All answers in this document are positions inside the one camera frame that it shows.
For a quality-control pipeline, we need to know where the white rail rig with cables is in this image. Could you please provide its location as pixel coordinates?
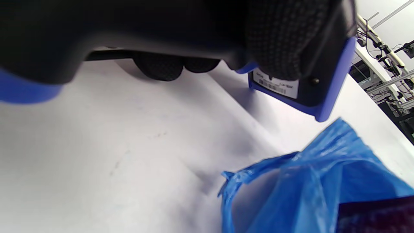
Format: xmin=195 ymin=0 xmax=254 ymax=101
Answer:
xmin=349 ymin=0 xmax=414 ymax=144

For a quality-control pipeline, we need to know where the black blue barcode scanner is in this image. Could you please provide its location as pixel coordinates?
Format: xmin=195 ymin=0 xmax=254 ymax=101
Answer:
xmin=0 ymin=0 xmax=357 ymax=123

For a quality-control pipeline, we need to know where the person's left hand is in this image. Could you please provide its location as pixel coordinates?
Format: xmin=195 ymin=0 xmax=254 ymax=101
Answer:
xmin=133 ymin=0 xmax=331 ymax=82

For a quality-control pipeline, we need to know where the blue plastic bag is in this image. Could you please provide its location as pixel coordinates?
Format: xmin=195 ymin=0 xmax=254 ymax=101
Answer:
xmin=218 ymin=118 xmax=414 ymax=233

